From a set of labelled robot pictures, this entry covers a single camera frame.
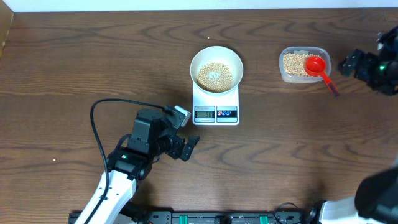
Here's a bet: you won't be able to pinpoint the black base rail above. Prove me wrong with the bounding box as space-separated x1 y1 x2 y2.
68 210 312 224

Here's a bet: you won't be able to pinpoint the white digital kitchen scale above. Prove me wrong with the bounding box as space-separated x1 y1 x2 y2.
192 83 240 126

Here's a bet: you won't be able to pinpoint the red plastic scoop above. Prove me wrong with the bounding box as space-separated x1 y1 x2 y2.
304 56 340 97

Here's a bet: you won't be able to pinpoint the clear plastic container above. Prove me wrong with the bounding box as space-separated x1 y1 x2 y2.
279 47 331 84

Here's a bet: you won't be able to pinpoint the cream bowl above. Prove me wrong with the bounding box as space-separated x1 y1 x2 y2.
190 46 244 91

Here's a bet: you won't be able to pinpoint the soybeans in bowl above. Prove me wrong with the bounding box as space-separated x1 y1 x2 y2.
197 62 233 93

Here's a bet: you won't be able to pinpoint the soybeans pile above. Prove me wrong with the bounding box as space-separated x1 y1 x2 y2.
283 53 317 77

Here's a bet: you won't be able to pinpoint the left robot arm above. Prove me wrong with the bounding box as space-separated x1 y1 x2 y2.
75 105 200 223

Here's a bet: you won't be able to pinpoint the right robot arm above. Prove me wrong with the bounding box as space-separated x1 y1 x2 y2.
302 47 397 223

